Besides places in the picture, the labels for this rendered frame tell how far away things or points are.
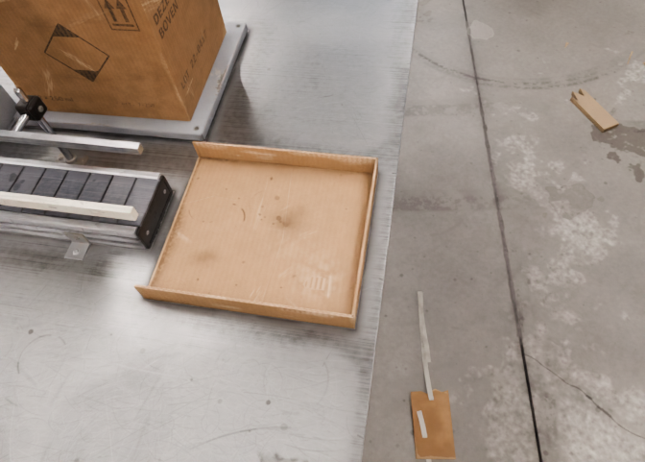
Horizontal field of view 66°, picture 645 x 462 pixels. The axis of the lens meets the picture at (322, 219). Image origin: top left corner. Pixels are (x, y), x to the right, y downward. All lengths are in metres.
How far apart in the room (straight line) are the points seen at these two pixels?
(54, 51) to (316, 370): 0.62
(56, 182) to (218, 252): 0.28
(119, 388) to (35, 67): 0.53
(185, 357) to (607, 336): 1.30
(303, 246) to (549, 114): 1.56
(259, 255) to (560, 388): 1.08
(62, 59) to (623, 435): 1.54
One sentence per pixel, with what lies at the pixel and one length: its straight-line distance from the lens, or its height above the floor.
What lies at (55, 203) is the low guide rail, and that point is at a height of 0.92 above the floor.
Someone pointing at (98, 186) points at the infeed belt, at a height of 0.88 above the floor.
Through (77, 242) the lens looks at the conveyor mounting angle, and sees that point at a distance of 0.85.
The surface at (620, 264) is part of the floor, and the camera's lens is 1.84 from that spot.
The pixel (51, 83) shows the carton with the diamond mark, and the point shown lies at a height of 0.92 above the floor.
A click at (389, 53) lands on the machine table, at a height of 0.83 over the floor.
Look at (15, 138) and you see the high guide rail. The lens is 0.85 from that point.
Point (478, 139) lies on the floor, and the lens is 2.00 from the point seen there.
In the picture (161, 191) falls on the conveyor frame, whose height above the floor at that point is 0.86.
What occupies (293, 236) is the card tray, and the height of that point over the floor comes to 0.83.
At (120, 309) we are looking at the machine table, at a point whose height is 0.83.
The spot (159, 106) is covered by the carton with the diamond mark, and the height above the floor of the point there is 0.88.
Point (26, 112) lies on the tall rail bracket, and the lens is 0.88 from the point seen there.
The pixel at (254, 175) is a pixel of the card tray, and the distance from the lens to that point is 0.82.
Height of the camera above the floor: 1.47
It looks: 57 degrees down
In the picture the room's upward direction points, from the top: 8 degrees counter-clockwise
